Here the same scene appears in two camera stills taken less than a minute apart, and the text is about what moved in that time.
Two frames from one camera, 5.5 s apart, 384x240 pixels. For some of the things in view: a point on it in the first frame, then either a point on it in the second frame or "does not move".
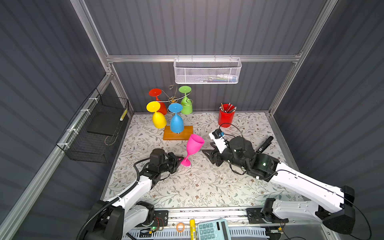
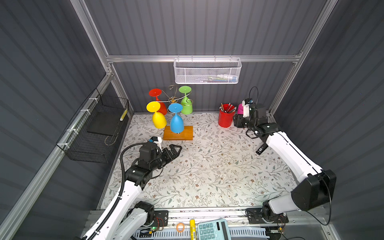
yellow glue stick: (192, 229) does not move
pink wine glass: (194, 144) -> (240, 109)
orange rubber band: (177, 227) does not move
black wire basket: (93, 135) does not move
